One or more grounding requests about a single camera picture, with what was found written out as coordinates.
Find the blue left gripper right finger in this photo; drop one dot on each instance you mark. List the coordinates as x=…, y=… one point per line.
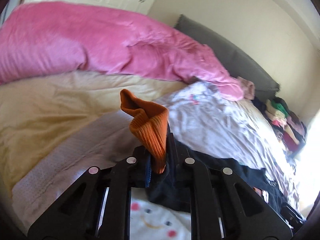
x=172, y=158

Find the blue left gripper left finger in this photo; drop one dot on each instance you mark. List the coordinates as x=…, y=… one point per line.
x=148, y=171

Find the black sweatshirt with orange cuffs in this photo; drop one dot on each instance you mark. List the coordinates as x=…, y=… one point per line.
x=149, y=126

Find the stack of folded clothes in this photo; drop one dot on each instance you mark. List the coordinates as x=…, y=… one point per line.
x=286, y=125

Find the lilac patterned bed sheet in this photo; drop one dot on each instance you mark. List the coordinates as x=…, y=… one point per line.
x=198, y=118

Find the dark navy garment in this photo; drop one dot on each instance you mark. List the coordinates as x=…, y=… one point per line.
x=259, y=105

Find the pink knitted garment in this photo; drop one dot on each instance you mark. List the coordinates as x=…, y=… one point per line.
x=248, y=88

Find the grey quilted headboard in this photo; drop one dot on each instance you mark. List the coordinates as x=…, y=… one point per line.
x=234, y=60

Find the cream yellow blanket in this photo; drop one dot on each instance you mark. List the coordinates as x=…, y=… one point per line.
x=38, y=114

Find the pink comforter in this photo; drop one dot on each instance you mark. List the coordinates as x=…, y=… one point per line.
x=47, y=38

